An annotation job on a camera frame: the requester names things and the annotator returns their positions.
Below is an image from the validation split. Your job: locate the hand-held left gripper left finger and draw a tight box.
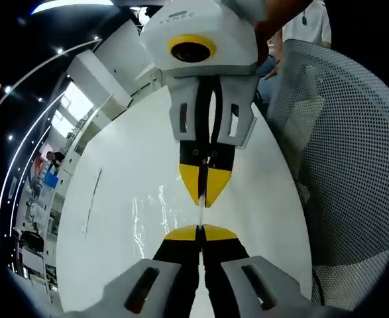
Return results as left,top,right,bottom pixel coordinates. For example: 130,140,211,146
103,224,201,318

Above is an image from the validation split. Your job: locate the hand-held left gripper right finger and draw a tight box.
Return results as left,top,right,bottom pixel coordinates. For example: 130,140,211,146
202,224,317,318

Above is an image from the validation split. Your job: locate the person's right hand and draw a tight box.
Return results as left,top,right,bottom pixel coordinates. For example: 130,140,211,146
253,18,283,66

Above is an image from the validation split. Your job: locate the person's blue jeans leg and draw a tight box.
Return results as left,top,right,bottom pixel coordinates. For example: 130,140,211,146
255,54,280,112

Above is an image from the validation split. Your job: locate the person's white shirt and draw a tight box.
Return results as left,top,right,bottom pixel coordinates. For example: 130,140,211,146
282,0,333,48

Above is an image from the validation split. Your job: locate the white square pillar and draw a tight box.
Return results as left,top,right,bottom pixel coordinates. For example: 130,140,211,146
66,48,133,124

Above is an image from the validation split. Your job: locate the white board panel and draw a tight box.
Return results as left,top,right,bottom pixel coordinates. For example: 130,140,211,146
20,251,46,278

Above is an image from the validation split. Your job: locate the row of white desks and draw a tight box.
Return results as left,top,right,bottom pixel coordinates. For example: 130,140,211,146
57,115,95,186

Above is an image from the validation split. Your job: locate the grey mesh office chair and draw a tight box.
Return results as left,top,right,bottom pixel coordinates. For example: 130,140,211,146
266,38,389,311

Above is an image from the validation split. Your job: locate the black backpack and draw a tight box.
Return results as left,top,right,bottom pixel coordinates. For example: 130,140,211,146
19,229,45,253

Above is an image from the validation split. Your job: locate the blue storage box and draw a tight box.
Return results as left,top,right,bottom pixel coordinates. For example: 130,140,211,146
44,171,60,190

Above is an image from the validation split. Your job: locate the straight ceiling light strip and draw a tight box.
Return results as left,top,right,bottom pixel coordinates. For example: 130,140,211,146
29,0,116,16

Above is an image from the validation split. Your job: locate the curved ceiling light strip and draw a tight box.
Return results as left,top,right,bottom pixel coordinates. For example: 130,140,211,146
0,95,66,256

